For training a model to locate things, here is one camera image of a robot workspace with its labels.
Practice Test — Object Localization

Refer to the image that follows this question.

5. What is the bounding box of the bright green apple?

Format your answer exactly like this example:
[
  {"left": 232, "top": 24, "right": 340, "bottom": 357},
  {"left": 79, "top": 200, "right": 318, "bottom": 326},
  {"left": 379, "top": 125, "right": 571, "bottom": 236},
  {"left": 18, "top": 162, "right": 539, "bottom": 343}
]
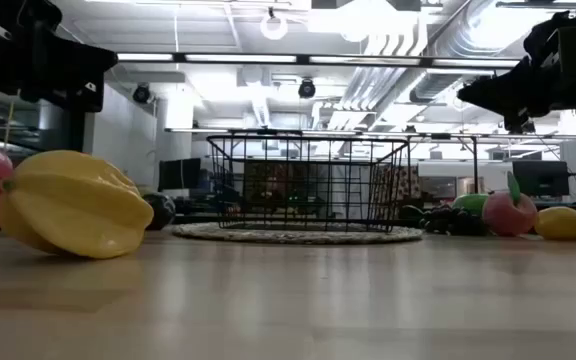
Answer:
[{"left": 451, "top": 193, "right": 490, "bottom": 217}]

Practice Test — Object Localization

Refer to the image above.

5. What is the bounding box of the silver ventilation duct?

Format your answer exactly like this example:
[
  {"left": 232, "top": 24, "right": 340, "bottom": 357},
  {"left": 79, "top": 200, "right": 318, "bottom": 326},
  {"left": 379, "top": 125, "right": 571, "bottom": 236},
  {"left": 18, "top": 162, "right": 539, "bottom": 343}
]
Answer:
[{"left": 408, "top": 0, "right": 534, "bottom": 104}]

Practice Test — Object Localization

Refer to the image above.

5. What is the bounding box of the pink peach with green leaf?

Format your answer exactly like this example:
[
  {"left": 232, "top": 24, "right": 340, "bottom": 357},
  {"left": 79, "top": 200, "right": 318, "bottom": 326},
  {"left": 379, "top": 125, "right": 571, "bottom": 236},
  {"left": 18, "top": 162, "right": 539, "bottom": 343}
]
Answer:
[{"left": 481, "top": 171, "right": 539, "bottom": 238}]

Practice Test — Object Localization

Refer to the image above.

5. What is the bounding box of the yellow lemon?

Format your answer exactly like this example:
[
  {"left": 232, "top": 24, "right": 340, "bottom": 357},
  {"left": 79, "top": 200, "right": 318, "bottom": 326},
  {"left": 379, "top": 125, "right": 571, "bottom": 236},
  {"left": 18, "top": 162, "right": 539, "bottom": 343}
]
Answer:
[{"left": 534, "top": 205, "right": 576, "bottom": 241}]

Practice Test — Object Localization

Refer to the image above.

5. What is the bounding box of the black monitor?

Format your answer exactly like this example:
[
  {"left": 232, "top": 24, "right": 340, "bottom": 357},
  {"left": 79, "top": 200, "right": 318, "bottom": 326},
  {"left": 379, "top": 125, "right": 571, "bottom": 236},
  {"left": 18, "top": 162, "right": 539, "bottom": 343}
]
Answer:
[
  {"left": 157, "top": 157, "right": 203, "bottom": 192},
  {"left": 511, "top": 160, "right": 570, "bottom": 198}
]

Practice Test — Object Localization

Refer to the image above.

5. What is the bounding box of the round woven mat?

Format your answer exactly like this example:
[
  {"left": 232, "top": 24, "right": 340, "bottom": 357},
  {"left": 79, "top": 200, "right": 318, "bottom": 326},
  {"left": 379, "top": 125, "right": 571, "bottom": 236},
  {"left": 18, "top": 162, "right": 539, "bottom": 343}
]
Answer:
[{"left": 171, "top": 221, "right": 425, "bottom": 246}]

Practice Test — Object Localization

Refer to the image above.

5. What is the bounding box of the black overhead camera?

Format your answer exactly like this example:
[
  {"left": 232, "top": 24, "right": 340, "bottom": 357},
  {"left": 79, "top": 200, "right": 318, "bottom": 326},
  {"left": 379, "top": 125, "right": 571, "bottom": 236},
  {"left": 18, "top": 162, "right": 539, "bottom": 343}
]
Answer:
[
  {"left": 131, "top": 83, "right": 153, "bottom": 105},
  {"left": 297, "top": 77, "right": 318, "bottom": 100},
  {"left": 506, "top": 118, "right": 538, "bottom": 135}
]

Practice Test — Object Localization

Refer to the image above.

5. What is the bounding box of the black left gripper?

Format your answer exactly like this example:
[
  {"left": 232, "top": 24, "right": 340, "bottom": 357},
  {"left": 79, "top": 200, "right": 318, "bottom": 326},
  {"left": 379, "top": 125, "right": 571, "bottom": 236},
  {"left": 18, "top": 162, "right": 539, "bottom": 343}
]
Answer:
[{"left": 0, "top": 0, "right": 119, "bottom": 113}]

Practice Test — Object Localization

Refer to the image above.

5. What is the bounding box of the black wire basket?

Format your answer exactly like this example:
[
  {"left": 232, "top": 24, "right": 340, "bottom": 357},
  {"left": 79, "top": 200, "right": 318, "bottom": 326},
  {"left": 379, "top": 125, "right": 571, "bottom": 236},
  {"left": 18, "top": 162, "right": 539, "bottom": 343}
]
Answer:
[{"left": 206, "top": 132, "right": 412, "bottom": 234}]

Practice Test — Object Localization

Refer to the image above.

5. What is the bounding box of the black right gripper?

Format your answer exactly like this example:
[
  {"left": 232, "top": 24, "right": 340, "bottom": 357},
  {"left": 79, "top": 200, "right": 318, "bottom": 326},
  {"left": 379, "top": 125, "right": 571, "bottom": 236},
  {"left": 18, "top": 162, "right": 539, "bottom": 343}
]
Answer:
[{"left": 457, "top": 48, "right": 576, "bottom": 119}]

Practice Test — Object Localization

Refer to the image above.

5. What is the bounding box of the floral patterned cloth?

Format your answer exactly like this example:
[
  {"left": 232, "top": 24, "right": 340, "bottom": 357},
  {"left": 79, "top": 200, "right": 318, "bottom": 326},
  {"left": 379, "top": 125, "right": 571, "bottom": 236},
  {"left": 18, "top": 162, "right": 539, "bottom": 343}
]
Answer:
[{"left": 371, "top": 164, "right": 423, "bottom": 221}]

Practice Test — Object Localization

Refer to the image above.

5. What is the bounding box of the dark purple grape bunch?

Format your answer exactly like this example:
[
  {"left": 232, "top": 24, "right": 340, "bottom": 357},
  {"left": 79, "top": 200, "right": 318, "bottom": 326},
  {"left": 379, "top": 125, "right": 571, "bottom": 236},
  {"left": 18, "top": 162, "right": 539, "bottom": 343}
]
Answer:
[{"left": 398, "top": 203, "right": 489, "bottom": 237}]

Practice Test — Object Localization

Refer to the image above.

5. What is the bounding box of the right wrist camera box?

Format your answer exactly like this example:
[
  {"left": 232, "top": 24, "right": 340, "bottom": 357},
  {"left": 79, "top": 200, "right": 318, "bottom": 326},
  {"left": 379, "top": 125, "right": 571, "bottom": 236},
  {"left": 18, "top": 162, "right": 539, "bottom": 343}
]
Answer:
[{"left": 542, "top": 26, "right": 576, "bottom": 69}]

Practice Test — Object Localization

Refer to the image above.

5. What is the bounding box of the white ring light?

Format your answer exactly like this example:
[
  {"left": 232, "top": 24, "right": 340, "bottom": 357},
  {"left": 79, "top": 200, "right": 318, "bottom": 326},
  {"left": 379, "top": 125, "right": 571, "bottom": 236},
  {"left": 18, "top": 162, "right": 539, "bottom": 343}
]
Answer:
[{"left": 259, "top": 7, "right": 290, "bottom": 42}]

